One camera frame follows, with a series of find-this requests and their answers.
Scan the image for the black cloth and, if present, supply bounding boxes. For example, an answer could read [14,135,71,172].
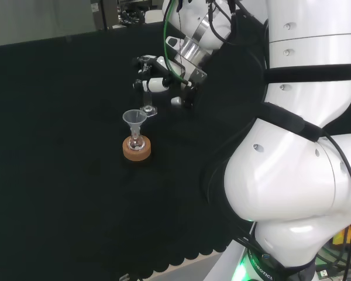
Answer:
[0,22,351,281]

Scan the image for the clear plastic funnel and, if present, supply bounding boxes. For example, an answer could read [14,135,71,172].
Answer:
[122,109,148,138]

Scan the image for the green cable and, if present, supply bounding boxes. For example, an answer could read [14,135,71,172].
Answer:
[163,0,192,85]

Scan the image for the cork ring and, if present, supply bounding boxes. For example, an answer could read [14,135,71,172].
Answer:
[122,135,152,162]

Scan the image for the yellow stop button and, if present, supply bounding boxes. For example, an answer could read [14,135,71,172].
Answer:
[332,227,351,245]

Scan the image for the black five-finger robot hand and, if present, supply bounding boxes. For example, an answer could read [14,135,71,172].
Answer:
[132,54,208,109]

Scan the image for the grey cabinet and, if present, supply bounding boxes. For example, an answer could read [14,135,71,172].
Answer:
[89,0,119,32]

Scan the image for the small round-bottom glass flask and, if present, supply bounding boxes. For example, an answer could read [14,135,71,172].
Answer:
[128,133,146,152]

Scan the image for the black background equipment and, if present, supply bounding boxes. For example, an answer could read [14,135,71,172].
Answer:
[118,0,164,29]

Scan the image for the clear graduated cylinder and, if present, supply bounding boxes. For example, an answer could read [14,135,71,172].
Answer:
[139,87,159,118]

